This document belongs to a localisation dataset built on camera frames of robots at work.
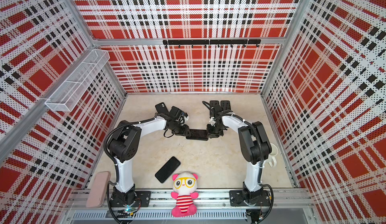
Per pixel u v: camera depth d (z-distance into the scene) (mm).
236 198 734
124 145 523
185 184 717
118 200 676
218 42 890
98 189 764
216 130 822
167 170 832
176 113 809
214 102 1110
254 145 507
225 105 1116
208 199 752
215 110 801
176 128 837
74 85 739
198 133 958
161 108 1119
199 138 961
